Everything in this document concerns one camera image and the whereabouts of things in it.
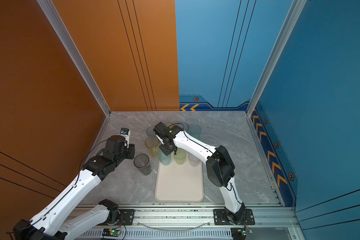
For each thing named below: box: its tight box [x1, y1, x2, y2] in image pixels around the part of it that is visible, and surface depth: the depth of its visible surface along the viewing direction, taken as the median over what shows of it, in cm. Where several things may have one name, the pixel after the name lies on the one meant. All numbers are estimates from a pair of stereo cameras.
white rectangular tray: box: [154, 160, 204, 202], surface depth 85 cm
